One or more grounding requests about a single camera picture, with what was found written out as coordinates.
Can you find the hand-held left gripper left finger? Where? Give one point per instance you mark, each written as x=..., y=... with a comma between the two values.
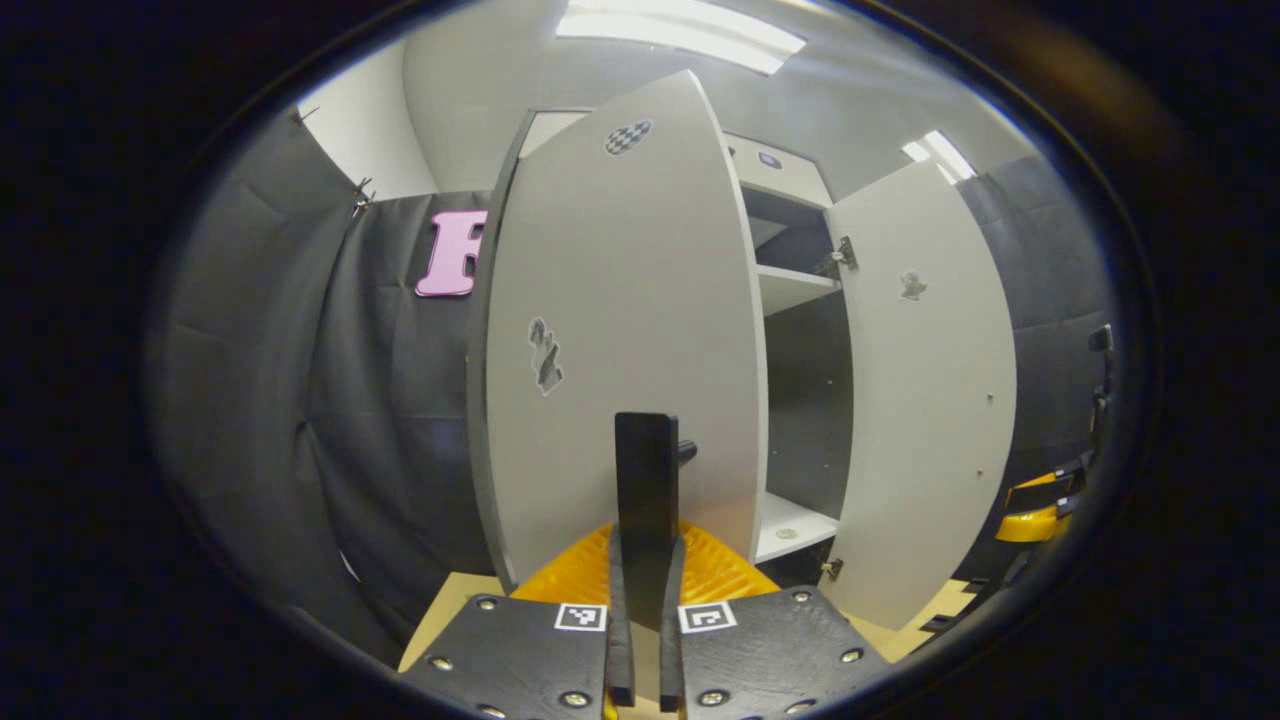
x=520, y=650

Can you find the grey cabinet drawer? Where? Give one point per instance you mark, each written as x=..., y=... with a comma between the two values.
x=790, y=178

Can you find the cabinet door with cube sticker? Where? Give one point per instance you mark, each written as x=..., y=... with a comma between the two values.
x=930, y=400

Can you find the black backdrop cloth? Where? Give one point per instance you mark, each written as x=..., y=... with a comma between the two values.
x=300, y=400

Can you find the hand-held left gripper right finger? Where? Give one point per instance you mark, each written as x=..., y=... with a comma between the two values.
x=780, y=650

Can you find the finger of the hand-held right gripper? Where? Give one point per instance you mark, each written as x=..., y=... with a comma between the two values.
x=1030, y=525
x=1045, y=490

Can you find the large ceiling light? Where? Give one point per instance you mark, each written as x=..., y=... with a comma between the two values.
x=690, y=30

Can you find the cabinet door with checkered sticker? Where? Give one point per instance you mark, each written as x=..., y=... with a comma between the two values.
x=640, y=300

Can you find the small ceiling light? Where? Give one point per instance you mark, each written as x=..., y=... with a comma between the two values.
x=940, y=155

